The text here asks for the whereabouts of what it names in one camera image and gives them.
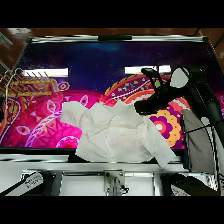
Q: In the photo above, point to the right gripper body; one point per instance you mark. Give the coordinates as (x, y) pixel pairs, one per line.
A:
(150, 105)

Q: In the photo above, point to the white shirt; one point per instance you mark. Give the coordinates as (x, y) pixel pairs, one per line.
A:
(116, 136)

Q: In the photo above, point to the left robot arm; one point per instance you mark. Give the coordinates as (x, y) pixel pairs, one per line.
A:
(26, 183)

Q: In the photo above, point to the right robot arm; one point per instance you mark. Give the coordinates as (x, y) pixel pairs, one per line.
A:
(206, 100)

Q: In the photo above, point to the grey striped shirt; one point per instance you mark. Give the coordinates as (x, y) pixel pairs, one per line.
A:
(198, 143)

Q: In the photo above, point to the brown clothes hanger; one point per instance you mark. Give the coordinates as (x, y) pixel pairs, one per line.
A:
(10, 83)

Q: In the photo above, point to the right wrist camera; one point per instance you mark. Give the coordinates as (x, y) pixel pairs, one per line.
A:
(150, 75)

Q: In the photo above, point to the silver frame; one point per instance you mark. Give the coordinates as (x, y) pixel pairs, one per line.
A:
(100, 166)

